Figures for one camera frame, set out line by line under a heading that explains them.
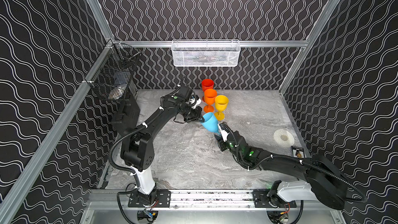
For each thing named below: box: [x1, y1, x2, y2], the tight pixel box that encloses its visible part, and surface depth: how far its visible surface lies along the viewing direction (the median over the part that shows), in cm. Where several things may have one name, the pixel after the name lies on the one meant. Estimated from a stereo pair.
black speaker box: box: [111, 91, 141, 136], surface depth 90 cm
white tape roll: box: [273, 128, 295, 147], surface depth 97 cm
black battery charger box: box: [291, 145, 306, 159], surface depth 90 cm
